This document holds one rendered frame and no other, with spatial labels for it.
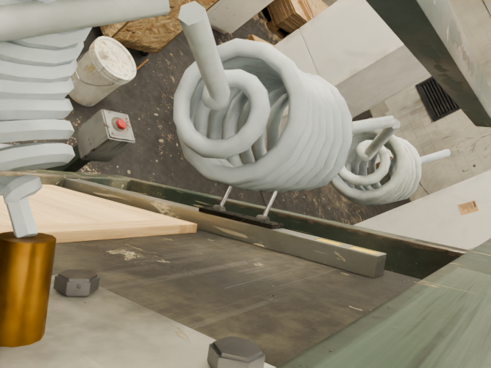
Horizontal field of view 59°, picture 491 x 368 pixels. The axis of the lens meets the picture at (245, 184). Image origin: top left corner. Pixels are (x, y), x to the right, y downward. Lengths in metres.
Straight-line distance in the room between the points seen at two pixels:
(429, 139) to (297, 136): 8.84
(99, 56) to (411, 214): 3.15
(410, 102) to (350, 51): 6.02
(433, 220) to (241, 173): 4.29
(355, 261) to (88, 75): 2.24
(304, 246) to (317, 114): 0.67
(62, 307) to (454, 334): 0.18
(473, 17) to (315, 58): 6.31
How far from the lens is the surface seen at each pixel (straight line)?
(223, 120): 0.24
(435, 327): 0.25
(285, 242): 0.87
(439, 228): 4.45
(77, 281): 0.18
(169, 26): 3.39
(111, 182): 1.50
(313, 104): 0.19
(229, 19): 4.90
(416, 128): 9.09
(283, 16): 6.41
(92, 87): 2.82
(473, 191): 4.40
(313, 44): 3.39
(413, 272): 1.03
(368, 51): 3.21
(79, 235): 0.76
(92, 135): 1.62
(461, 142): 8.91
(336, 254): 0.82
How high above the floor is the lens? 1.96
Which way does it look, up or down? 30 degrees down
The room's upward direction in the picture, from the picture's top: 62 degrees clockwise
